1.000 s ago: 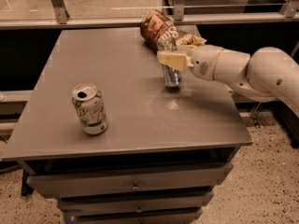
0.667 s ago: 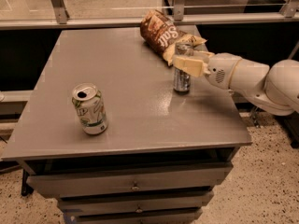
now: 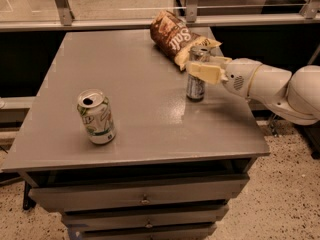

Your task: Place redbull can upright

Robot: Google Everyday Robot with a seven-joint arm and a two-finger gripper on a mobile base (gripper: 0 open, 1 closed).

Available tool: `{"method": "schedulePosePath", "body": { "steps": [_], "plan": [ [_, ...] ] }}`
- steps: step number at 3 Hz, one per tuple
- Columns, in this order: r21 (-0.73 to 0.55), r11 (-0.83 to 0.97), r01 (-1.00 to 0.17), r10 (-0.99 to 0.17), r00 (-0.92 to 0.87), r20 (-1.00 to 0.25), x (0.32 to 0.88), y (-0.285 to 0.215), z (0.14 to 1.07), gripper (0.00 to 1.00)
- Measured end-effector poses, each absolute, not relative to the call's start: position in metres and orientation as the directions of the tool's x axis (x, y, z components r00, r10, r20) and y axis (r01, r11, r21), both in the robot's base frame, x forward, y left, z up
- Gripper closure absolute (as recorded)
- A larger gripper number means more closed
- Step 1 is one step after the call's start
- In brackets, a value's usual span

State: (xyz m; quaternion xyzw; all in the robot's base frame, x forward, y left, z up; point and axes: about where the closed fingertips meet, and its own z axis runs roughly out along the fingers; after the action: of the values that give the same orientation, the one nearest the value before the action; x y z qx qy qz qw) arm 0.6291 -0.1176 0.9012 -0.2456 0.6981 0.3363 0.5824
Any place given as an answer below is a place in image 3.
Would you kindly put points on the top grey drawer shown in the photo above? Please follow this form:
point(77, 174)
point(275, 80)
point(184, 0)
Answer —
point(139, 193)

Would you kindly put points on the metal railing frame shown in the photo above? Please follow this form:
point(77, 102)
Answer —
point(87, 15)

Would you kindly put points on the grey drawer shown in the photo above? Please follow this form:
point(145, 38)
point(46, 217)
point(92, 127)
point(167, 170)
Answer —
point(169, 232)
point(146, 218)
point(139, 193)

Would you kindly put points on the bottom grey drawer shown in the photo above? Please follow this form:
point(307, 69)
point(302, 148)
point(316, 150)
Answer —
point(169, 232)

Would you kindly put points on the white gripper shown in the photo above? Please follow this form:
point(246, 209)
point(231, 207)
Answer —
point(239, 74)

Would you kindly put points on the silver blue redbull can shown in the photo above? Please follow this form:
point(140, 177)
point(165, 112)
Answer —
point(195, 85)

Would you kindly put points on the grey drawer cabinet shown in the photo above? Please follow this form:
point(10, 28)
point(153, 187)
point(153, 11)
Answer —
point(160, 133)

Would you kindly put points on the middle grey drawer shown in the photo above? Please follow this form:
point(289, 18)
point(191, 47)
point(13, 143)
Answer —
point(146, 218)

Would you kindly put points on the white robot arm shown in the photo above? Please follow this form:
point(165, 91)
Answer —
point(292, 96)

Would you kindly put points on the green white soda can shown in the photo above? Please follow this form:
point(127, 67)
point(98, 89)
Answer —
point(95, 111)

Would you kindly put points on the brown chip bag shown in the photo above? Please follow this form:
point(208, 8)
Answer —
point(175, 39)

